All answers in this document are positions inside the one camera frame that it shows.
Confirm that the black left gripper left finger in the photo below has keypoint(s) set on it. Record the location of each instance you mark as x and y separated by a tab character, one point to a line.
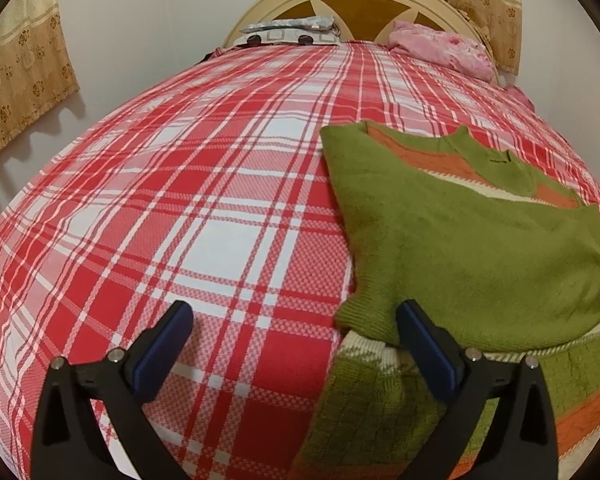
67	442

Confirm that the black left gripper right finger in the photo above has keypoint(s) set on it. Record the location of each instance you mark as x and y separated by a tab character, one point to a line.
521	442

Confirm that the green striped knit sweater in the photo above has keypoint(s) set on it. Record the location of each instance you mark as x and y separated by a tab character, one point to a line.
502	256

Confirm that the pink cloth beside bed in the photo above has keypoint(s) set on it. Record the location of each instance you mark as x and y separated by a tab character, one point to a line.
516	93

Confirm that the pink floral pillow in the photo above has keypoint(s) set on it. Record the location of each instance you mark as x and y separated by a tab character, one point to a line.
446	49

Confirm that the red white plaid bedspread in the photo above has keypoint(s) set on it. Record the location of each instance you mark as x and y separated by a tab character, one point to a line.
212	188

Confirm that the cream wooden headboard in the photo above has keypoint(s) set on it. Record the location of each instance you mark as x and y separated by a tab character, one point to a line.
366	20

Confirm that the beige curtain at left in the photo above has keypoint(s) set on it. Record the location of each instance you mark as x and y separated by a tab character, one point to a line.
36	73

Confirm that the grey white patterned pillow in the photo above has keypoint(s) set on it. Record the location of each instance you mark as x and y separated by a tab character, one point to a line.
313	31

